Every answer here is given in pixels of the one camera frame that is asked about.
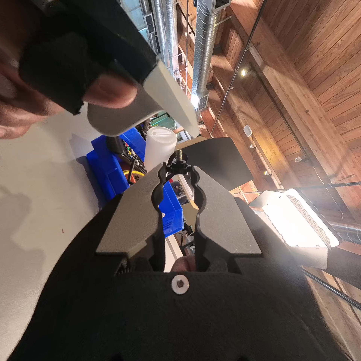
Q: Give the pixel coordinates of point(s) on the black remote control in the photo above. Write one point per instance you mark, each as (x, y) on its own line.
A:
(132, 160)

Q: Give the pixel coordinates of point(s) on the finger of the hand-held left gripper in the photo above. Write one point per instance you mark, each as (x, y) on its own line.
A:
(169, 96)

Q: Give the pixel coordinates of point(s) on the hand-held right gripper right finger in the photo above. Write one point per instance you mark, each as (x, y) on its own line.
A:
(228, 228)

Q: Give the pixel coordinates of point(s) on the large blue plastic bin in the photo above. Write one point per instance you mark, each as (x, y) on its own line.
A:
(107, 174)

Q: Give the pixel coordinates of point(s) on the white plastic bottle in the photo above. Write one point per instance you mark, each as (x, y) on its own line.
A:
(160, 146)

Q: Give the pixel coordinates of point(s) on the black knob with screw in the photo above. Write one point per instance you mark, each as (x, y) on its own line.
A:
(179, 166)

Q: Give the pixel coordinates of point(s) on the dark panel with wooden edge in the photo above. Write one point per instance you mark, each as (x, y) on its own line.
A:
(220, 160)

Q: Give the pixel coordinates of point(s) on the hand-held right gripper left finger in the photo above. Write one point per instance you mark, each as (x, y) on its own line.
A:
(129, 225)

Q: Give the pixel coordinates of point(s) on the metal air duct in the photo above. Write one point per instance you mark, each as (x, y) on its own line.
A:
(169, 28)
(206, 42)

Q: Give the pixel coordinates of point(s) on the black metal stand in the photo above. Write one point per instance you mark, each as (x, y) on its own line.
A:
(332, 287)

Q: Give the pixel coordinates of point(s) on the person's left hand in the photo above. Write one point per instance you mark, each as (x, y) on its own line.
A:
(14, 107)

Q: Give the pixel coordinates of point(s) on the white ceiling access point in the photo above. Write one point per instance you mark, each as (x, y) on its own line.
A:
(248, 131)

